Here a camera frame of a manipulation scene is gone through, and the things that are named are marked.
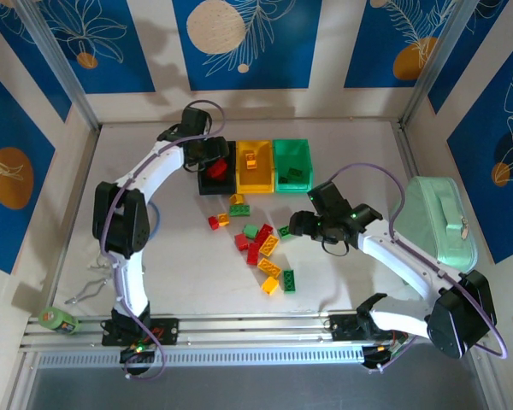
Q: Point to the small yellow lego brick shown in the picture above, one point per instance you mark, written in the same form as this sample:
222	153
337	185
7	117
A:
223	219
236	199

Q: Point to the long red lego brick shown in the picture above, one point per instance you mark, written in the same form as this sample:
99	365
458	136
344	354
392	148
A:
263	233

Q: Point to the small red lego brick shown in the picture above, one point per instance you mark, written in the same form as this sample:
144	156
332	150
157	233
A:
214	223

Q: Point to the small sloped green lego brick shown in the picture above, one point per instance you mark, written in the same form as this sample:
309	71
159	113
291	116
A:
250	231

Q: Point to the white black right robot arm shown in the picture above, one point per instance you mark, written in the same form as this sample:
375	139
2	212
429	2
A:
457	324

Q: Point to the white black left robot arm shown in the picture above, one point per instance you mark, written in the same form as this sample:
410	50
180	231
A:
124	222

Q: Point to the black plastic bin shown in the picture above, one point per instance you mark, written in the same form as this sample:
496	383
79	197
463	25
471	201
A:
216	188

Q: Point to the green plastic bin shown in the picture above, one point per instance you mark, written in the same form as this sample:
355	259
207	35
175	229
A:
301	185

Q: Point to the yellow plastic bin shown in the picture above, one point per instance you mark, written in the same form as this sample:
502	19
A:
261	179

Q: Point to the mint green zipper case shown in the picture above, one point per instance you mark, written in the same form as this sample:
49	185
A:
432	213

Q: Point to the green tape roll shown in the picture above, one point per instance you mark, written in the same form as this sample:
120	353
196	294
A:
60	320

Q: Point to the aluminium side rail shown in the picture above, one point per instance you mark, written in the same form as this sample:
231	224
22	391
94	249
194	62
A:
407	147
75	205

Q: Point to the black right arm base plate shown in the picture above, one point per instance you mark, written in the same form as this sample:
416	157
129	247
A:
344	328

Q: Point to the aluminium front rail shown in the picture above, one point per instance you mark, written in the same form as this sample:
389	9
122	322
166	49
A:
248	329

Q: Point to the aluminium frame post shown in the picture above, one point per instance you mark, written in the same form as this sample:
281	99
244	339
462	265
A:
60	64
438	64

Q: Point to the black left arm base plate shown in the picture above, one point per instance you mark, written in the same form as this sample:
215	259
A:
166	331

